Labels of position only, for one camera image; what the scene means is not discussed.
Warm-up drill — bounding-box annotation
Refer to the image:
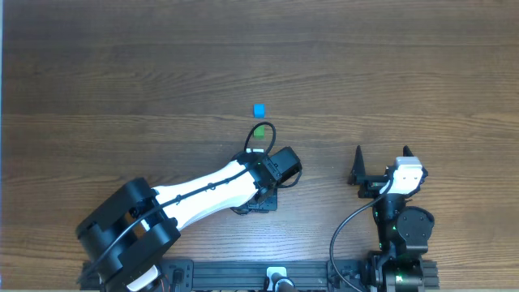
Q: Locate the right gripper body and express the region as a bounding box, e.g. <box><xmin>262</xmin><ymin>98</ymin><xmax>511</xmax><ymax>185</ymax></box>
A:
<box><xmin>356</xmin><ymin>174</ymin><xmax>388</xmax><ymax>200</ymax></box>

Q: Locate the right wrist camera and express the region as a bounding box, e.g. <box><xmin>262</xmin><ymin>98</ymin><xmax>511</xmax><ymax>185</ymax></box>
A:
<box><xmin>379</xmin><ymin>156</ymin><xmax>425</xmax><ymax>195</ymax></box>

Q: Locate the black cable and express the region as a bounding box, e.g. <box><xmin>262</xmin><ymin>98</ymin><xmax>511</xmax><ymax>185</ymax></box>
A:
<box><xmin>242</xmin><ymin>121</ymin><xmax>277</xmax><ymax>158</ymax></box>
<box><xmin>328</xmin><ymin>178</ymin><xmax>394</xmax><ymax>292</ymax></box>

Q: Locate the mounting rail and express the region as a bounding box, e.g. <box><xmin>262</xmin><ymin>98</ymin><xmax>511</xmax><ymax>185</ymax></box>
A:
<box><xmin>79</xmin><ymin>259</ymin><xmax>441</xmax><ymax>292</ymax></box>

